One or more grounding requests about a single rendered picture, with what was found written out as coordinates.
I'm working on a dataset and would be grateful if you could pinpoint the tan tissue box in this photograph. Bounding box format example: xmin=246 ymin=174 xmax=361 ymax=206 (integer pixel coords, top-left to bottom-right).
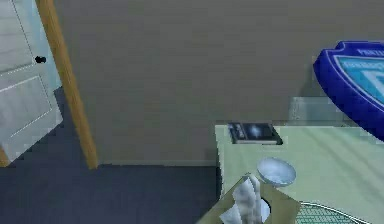
xmin=195 ymin=173 xmax=302 ymax=224

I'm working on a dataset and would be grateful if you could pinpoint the dark blue book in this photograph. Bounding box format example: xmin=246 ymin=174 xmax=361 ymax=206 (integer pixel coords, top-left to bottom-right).
xmin=227 ymin=122 xmax=284 ymax=146

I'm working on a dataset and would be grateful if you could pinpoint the pale blue bowl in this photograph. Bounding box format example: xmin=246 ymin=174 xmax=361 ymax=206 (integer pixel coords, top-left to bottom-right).
xmin=256 ymin=157 xmax=297 ymax=187

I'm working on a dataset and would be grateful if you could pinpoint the clear glass box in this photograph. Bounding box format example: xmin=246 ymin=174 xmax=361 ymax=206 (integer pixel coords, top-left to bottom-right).
xmin=288 ymin=96 xmax=354 ymax=127

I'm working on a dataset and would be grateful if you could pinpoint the pale green table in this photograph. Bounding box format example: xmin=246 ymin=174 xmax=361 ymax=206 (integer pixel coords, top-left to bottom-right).
xmin=214 ymin=123 xmax=384 ymax=224

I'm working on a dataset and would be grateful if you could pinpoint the white mesh racket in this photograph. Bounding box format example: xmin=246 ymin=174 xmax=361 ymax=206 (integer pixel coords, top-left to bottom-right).
xmin=295 ymin=201 xmax=371 ymax=224

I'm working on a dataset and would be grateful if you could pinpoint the blue shield-shaped sign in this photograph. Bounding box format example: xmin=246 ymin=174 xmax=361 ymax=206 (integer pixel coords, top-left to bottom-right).
xmin=312 ymin=40 xmax=384 ymax=143

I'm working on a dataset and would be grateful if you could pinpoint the white panelled room door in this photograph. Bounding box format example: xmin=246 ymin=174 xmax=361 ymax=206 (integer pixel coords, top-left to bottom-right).
xmin=0 ymin=0 xmax=64 ymax=163

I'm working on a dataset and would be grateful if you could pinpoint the wooden door frame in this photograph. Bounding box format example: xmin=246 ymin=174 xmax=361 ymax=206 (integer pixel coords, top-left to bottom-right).
xmin=35 ymin=0 xmax=100 ymax=170

